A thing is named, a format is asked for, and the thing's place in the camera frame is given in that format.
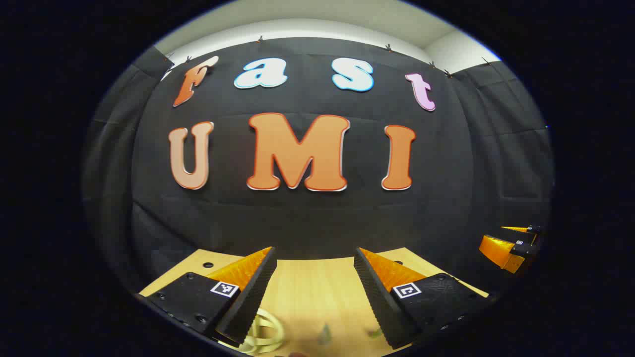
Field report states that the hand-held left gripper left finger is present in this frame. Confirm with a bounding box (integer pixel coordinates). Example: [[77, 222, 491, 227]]
[[145, 246, 278, 347]]

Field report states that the pale yellow suitcase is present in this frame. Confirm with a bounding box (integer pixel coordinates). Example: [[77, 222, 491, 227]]
[[238, 307, 287, 356]]

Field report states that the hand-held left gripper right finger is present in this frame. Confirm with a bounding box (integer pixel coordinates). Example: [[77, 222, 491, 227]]
[[353, 247, 493, 350]]

